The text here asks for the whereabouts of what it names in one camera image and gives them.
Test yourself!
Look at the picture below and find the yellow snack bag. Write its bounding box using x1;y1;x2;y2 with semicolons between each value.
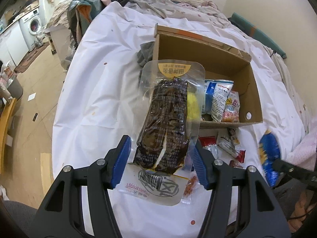
187;92;201;122

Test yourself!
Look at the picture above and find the blue white snack bag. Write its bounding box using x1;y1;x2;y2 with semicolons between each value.
202;80;234;122

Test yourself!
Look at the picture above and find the dark brown snack packet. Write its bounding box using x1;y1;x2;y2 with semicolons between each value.
118;60;205;206

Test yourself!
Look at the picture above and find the white red snack bar packet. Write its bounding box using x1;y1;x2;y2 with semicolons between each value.
217;128;245;163

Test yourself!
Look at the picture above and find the blue gold snack bag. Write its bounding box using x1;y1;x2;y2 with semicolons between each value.
258;130;281;187

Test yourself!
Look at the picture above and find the red white snack bag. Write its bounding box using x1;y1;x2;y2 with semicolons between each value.
221;90;240;123

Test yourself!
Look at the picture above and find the white bed sheet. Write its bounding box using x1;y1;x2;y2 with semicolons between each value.
52;2;305;176

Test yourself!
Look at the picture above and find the brown cardboard box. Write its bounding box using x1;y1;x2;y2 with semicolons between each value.
153;24;263;129

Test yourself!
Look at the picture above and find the grey cloth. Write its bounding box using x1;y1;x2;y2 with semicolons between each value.
137;41;155;68

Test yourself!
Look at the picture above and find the grey trash bin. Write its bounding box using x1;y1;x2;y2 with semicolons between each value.
7;77;23;100

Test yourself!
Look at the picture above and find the teal rolled mat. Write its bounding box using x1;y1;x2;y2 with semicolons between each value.
228;12;287;59

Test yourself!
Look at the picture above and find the black plastic bag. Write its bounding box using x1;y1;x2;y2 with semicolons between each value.
67;0;130;44

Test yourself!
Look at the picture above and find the floral crumpled blanket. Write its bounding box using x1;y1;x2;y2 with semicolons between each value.
126;0;231;29

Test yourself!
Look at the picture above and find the white washing machine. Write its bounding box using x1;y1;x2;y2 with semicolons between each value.
19;8;42;52

